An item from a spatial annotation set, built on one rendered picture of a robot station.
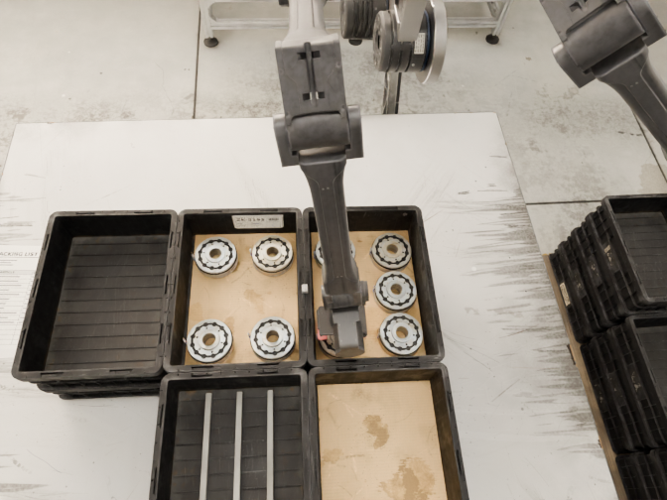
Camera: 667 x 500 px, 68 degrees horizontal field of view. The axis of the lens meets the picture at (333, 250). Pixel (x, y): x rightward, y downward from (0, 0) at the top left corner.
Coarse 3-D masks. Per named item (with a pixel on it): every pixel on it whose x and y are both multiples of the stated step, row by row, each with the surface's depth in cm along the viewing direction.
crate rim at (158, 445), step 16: (288, 368) 103; (304, 384) 102; (160, 400) 99; (304, 400) 102; (160, 416) 97; (304, 416) 100; (160, 432) 96; (304, 432) 97; (160, 448) 94; (304, 448) 96; (160, 464) 93; (304, 464) 95; (304, 480) 93; (304, 496) 92
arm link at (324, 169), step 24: (360, 120) 60; (288, 144) 62; (360, 144) 62; (312, 168) 64; (336, 168) 64; (312, 192) 68; (336, 192) 68; (336, 216) 71; (336, 240) 76; (336, 264) 80; (336, 288) 86; (360, 288) 88
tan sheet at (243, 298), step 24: (240, 240) 128; (288, 240) 129; (240, 264) 125; (192, 288) 121; (216, 288) 121; (240, 288) 122; (264, 288) 122; (288, 288) 122; (192, 312) 118; (216, 312) 118; (240, 312) 119; (264, 312) 119; (288, 312) 119; (240, 336) 116; (192, 360) 113; (240, 360) 113; (288, 360) 114
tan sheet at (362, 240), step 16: (352, 240) 130; (368, 240) 130; (368, 256) 128; (320, 272) 125; (368, 272) 126; (384, 272) 126; (320, 288) 123; (368, 288) 124; (320, 304) 121; (368, 304) 122; (416, 304) 122; (368, 320) 120; (368, 336) 118; (400, 336) 118; (320, 352) 115; (368, 352) 116; (384, 352) 116; (416, 352) 117
